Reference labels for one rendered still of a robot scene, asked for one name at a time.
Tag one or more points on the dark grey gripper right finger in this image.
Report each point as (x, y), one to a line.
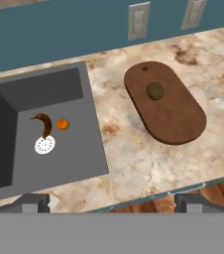
(191, 203)

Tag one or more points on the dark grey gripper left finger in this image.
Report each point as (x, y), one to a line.
(34, 203)

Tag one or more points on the white sink drain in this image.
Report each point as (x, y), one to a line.
(45, 145)

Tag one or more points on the dark grey sink basin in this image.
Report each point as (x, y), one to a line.
(48, 132)

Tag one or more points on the brown banana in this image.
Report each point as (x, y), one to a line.
(46, 122)

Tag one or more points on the orange tangerine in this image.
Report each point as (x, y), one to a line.
(62, 123)

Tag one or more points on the brown oval cutting board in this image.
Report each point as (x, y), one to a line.
(165, 102)

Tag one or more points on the grey wall socket plate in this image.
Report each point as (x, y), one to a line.
(194, 14)
(138, 21)

